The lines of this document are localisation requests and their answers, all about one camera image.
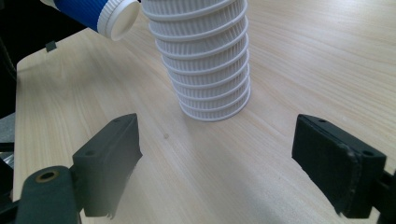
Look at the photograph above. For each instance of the gray tape piece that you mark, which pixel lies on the gray tape piece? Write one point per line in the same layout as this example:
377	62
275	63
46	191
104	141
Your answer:
51	46

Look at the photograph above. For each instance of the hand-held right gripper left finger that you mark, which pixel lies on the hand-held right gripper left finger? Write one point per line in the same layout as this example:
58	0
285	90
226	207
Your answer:
107	165

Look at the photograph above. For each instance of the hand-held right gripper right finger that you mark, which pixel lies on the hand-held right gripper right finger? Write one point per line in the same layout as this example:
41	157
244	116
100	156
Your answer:
333	168

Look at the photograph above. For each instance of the stack of white ribbed cups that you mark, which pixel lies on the stack of white ribbed cups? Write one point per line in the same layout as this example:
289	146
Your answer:
205	62

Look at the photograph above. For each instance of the blue ribbed paper cup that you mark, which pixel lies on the blue ribbed paper cup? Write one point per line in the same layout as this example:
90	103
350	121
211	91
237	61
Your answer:
90	12

